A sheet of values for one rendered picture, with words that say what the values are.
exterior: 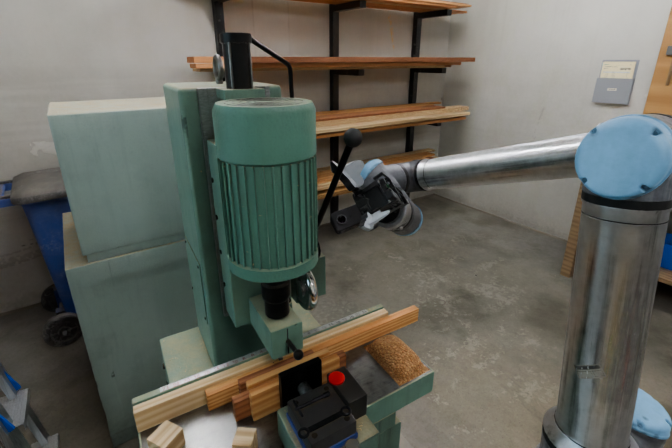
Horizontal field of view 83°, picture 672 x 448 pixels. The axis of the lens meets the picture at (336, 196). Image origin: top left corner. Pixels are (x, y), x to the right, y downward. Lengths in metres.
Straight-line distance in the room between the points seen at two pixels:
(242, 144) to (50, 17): 2.43
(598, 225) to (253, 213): 0.54
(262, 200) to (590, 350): 0.59
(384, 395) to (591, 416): 0.37
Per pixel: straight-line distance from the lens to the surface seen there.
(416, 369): 0.96
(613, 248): 0.71
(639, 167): 0.67
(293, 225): 0.66
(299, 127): 0.62
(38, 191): 2.44
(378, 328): 1.03
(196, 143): 0.85
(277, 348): 0.83
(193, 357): 1.21
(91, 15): 2.98
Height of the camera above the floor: 1.57
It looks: 20 degrees down
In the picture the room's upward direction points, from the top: straight up
